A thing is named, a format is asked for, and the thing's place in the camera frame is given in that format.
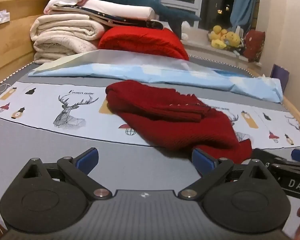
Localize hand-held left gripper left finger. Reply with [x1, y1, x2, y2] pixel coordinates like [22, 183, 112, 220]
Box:
[22, 148, 113, 201]

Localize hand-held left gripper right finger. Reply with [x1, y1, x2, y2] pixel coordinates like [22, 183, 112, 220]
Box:
[177, 148, 278, 201]

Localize dark red knitted sweater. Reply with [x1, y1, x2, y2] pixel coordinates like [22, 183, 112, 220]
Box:
[105, 80, 253, 164]

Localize deer printed bed sheet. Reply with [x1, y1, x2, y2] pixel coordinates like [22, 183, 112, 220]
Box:
[0, 81, 300, 148]

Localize purple box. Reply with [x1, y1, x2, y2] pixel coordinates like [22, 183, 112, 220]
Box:
[270, 64, 290, 93]

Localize light blue bed cover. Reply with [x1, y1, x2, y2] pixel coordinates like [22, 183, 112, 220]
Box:
[28, 49, 283, 103]

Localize red plush cushion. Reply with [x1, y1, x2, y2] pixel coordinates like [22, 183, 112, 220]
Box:
[243, 29, 266, 63]

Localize yellow plush toy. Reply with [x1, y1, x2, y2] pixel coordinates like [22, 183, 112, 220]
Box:
[209, 25, 241, 51]

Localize bright red folded knitwear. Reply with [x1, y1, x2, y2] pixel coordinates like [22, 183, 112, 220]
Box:
[98, 26, 190, 61]

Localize wooden bed headboard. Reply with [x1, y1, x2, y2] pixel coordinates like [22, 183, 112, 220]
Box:
[0, 0, 56, 89]

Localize navy patterned folded cloth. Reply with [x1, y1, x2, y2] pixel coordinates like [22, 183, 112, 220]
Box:
[90, 7, 163, 30]

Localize white folded blanket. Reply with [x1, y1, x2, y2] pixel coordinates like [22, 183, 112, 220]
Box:
[84, 0, 156, 22]

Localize window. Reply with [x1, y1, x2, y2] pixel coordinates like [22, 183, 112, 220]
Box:
[160, 0, 240, 30]

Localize teal plush shark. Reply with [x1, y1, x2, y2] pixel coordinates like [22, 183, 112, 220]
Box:
[91, 0, 202, 34]

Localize white tissue pack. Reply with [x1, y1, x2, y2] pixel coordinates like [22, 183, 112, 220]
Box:
[0, 9, 11, 27]

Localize wooden bed frame rail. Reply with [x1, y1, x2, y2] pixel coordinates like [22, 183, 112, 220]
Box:
[282, 95, 300, 140]

